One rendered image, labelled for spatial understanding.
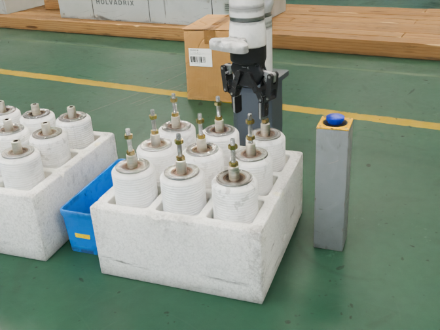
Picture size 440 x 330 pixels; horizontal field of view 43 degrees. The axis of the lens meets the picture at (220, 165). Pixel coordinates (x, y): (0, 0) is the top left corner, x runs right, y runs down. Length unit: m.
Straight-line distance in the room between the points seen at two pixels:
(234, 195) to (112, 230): 0.30
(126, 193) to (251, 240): 0.30
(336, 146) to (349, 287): 0.31
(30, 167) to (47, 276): 0.26
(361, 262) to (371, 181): 0.41
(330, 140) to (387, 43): 1.76
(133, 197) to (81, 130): 0.39
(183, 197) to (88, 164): 0.43
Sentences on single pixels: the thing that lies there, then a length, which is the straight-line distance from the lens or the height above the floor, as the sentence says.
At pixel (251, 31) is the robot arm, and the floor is 0.53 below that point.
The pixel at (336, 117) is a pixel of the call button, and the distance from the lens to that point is 1.23.
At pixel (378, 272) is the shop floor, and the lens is 1.31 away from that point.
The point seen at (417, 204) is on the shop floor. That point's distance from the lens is 1.58.
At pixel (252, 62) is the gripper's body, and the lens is 1.13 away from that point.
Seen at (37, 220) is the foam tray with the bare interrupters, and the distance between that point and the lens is 1.37.
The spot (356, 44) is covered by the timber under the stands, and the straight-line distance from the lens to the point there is 2.98.
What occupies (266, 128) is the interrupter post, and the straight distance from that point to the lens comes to 1.32.
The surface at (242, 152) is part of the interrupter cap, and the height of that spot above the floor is 0.25.
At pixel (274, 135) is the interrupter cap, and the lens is 1.32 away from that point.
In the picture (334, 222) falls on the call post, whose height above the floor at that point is 0.08.
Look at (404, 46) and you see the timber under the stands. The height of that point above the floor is 0.06.
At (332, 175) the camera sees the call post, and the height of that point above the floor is 0.20.
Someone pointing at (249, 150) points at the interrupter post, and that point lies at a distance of 1.22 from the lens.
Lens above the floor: 0.78
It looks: 26 degrees down
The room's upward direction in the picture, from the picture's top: 3 degrees counter-clockwise
